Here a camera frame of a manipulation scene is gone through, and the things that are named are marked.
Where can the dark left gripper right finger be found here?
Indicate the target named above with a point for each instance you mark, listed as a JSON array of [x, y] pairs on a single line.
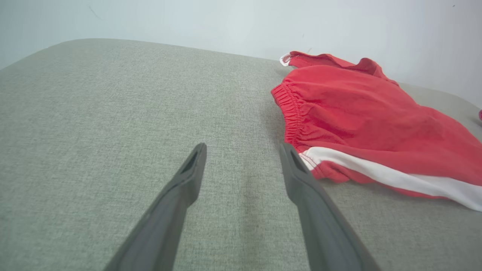
[[316, 222]]

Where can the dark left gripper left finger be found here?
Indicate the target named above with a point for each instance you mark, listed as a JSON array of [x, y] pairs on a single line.
[[165, 218]]

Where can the red white-striped basketball shorts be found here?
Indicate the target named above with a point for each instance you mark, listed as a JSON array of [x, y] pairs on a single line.
[[357, 113]]

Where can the grey fabric sofa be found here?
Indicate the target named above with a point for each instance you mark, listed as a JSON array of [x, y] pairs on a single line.
[[113, 113]]

